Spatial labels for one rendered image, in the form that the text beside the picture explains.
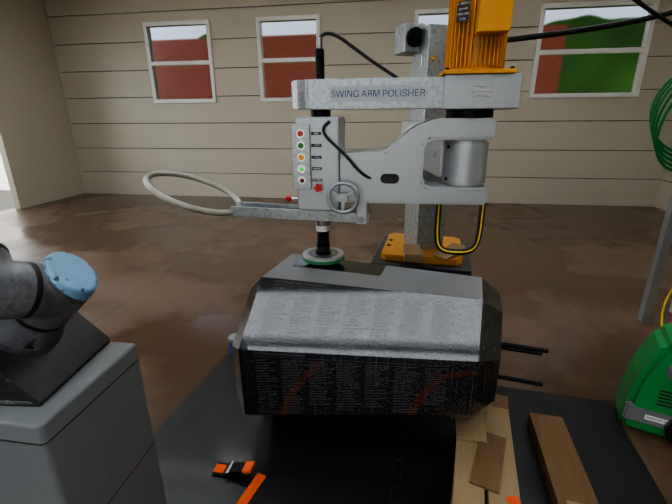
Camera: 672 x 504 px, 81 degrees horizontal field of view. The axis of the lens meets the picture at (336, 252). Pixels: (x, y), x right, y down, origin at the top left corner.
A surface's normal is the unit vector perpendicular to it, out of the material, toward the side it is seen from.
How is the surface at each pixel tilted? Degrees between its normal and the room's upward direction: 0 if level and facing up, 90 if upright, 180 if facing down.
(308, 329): 45
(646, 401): 90
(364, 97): 90
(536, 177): 90
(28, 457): 90
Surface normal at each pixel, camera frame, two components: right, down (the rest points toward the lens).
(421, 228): 0.27, 0.31
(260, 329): -0.19, -0.45
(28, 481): -0.15, 0.32
